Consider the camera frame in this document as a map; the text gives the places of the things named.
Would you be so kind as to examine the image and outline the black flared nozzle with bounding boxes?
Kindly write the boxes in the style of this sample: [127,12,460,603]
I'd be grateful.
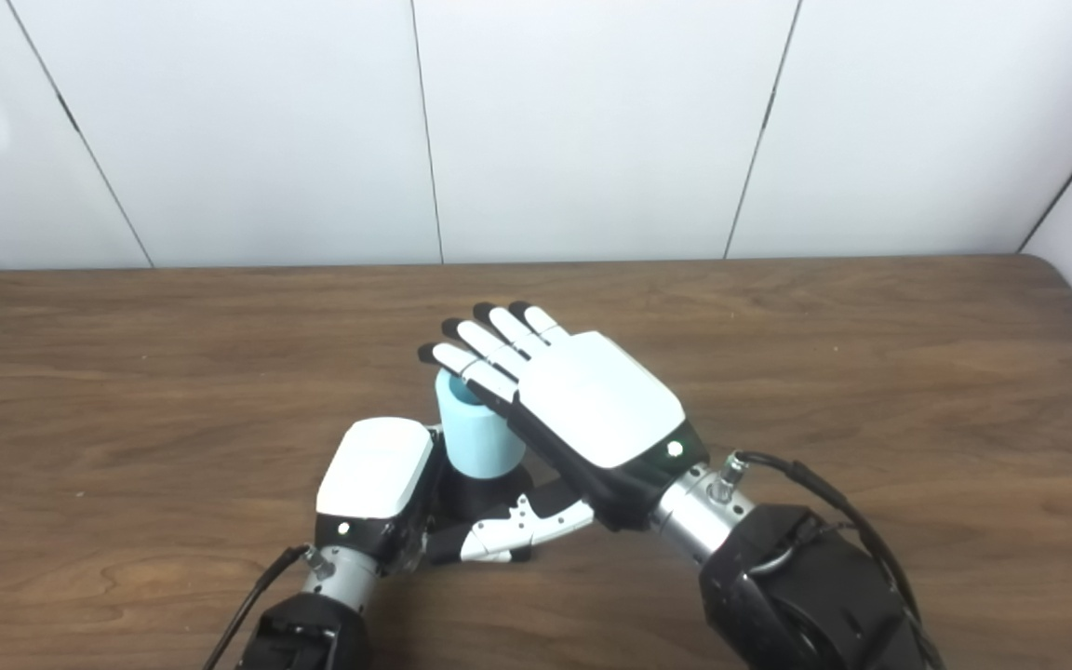
[443,461,537,522]

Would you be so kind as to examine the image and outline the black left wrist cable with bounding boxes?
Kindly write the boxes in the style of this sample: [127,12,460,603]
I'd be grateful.
[201,544,332,670]

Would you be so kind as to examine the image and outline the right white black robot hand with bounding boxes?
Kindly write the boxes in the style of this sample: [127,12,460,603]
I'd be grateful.
[417,301,710,564]

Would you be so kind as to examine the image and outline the light-blue hose piece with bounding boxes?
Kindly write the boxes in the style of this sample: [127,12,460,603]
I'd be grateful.
[435,369,528,480]

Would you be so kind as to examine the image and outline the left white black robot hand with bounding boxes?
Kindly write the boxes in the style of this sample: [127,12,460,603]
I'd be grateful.
[315,417,449,573]

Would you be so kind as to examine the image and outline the thick black right wrist cable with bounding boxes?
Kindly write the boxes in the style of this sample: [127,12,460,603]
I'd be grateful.
[708,450,946,670]

